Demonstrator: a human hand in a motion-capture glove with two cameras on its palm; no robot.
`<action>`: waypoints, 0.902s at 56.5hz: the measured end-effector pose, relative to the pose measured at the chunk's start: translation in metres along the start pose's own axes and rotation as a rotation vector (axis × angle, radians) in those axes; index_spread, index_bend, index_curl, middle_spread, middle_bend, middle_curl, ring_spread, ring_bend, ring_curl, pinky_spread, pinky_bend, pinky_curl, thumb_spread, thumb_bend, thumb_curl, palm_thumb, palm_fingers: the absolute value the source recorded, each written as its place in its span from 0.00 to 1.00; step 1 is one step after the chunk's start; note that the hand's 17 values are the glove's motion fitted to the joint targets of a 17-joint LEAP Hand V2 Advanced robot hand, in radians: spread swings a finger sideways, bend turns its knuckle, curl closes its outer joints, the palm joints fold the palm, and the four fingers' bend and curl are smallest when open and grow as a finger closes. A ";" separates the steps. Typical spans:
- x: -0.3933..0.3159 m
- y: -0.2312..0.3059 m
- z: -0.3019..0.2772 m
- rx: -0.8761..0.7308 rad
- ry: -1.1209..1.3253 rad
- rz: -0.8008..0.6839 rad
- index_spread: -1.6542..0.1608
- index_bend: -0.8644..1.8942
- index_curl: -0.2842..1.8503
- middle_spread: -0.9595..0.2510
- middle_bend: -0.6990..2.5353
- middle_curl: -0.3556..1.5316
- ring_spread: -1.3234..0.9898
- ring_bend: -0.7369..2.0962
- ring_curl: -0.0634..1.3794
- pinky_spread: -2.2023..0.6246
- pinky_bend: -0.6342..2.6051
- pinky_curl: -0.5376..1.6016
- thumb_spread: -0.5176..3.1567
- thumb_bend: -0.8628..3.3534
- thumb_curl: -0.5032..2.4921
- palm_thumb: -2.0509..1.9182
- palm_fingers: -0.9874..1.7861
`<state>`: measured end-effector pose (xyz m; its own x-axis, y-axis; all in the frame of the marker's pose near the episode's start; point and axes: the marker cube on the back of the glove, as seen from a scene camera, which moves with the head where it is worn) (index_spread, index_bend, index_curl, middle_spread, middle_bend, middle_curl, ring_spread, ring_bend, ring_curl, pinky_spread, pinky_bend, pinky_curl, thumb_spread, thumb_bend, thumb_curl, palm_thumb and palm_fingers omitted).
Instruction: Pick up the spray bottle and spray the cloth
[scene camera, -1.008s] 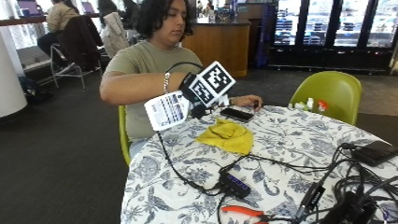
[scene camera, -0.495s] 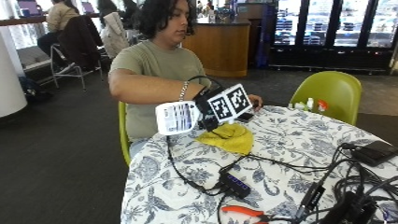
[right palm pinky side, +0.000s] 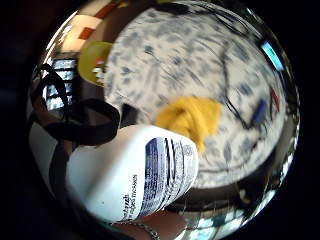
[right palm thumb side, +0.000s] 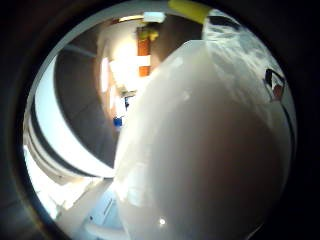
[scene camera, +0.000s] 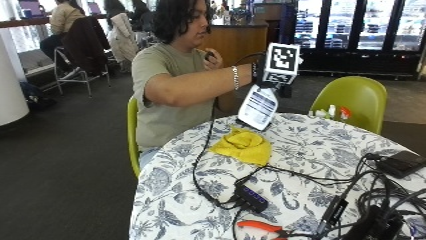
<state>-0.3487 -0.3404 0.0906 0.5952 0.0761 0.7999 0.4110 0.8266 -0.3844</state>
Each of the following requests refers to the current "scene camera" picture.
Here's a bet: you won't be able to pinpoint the dark jacket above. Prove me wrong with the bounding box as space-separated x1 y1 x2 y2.
60 15 112 77

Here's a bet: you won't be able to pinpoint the dark bag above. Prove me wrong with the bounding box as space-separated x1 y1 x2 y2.
19 81 59 112

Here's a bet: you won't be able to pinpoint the orange handled pliers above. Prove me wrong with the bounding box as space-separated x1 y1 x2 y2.
236 219 291 240

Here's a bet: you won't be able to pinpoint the empty green chair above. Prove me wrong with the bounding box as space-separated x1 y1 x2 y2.
308 75 389 135

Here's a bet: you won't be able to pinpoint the tangle of black cables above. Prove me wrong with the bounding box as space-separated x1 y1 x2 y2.
311 152 426 240

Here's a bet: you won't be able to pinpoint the red and white packet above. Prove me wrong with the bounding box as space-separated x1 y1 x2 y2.
340 106 353 122

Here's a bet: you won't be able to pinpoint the black hub with blue ports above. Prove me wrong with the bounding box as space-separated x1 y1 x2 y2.
234 182 271 214

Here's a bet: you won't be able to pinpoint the yellow cloth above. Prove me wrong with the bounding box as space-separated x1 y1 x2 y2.
208 127 273 167

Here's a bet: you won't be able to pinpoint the wooden bar counter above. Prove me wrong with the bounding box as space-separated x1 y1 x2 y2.
0 13 108 29

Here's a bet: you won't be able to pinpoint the long black glove cable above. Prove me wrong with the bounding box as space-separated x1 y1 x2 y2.
191 50 269 212

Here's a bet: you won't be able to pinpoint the glass door drinks fridge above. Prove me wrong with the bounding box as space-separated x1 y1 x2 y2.
279 0 426 77

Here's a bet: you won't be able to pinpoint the white round column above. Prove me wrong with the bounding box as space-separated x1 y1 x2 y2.
0 32 31 127

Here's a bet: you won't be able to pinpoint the green chair under person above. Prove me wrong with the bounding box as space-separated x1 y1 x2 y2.
126 96 143 179

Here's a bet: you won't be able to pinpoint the white cube with black markers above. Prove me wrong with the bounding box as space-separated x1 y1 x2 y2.
261 42 303 86

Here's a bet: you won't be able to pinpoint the thin black cable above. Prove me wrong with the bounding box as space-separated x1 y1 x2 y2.
241 164 363 188

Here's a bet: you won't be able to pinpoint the laptop with purple screen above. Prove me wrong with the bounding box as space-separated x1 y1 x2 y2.
18 0 48 18
87 1 104 16

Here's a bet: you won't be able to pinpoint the flat black device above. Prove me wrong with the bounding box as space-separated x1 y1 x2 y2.
375 150 426 179

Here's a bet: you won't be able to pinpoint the the person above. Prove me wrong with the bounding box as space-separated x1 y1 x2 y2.
131 0 272 169

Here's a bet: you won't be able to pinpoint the white bottle with striped label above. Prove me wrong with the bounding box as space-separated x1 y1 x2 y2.
236 83 281 132

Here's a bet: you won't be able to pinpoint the metal chair with dark jacket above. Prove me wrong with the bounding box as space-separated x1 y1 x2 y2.
52 15 114 98

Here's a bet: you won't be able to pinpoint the black box with cables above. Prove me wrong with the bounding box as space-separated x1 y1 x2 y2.
343 205 407 240

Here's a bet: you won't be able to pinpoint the silver bracelet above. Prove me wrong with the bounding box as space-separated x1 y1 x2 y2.
231 65 241 91

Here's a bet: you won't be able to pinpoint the blue floral tablecloth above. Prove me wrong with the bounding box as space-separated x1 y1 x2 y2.
128 112 426 240

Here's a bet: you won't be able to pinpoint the black cable adapter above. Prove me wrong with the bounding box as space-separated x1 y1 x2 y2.
320 195 351 228

